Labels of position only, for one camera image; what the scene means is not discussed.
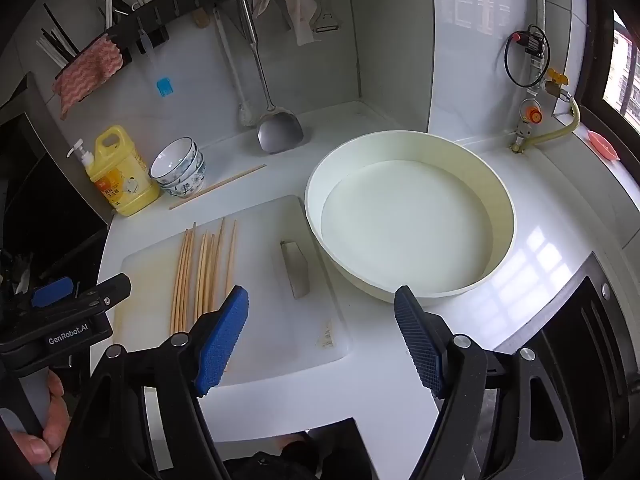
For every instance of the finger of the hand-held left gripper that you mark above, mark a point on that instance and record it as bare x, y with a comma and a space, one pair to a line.
50, 292
112, 290

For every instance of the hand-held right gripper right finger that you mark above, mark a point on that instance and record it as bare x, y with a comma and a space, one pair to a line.
417, 345

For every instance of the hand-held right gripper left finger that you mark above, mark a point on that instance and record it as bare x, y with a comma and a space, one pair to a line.
222, 340

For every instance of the bundle of wooden chopsticks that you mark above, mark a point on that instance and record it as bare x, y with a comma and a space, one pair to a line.
209, 270

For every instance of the large white round basin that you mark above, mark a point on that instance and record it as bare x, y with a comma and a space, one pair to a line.
410, 225

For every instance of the person's left hand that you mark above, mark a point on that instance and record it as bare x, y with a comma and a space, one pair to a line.
47, 435

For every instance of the white plastic cutting board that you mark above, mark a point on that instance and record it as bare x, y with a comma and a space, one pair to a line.
280, 330

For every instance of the yellow dish soap bottle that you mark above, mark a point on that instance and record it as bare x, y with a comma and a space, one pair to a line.
120, 180

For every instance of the white blue patterned bowl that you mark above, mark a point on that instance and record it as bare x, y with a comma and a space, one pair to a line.
172, 157
192, 177
187, 190

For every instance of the plain wooden chopstick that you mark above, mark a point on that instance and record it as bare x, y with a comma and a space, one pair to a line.
235, 179
217, 187

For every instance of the metal cooking spatula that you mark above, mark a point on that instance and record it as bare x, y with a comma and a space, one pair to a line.
280, 132

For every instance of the pink striped dishcloth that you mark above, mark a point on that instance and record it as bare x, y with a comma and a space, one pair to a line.
90, 72

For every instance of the translucent white ladle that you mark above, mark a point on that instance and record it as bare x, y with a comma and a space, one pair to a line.
235, 75

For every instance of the grey fitting with orange knob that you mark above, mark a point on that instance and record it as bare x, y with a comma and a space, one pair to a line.
531, 115

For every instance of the pink plastic dish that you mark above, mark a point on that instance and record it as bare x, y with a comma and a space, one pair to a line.
602, 145

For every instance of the black gas shutoff device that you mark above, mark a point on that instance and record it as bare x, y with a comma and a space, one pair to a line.
534, 42

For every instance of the beige hanging cloth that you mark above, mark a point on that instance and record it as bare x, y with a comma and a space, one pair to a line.
300, 15

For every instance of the metal peeler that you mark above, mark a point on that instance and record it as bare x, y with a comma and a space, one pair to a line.
327, 22

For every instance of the window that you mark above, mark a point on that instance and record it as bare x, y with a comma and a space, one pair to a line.
625, 75

